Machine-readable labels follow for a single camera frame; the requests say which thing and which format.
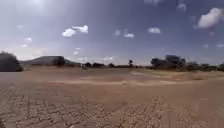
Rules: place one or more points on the dark building among trees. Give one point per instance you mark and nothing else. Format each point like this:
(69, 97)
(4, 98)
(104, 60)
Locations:
(171, 61)

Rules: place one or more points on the brown brick paved ground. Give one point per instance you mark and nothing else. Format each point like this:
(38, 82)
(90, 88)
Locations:
(113, 106)

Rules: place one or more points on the row of distant trees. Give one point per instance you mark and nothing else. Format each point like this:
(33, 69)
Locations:
(100, 65)

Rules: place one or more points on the low building with sloped roof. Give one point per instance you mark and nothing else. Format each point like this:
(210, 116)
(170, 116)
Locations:
(46, 60)

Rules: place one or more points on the lone tree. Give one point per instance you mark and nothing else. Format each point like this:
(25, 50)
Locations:
(130, 62)

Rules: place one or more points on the dark bush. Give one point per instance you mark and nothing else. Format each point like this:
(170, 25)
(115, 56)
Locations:
(9, 62)

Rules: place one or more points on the dry sandy ground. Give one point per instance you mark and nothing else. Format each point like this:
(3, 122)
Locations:
(110, 74)

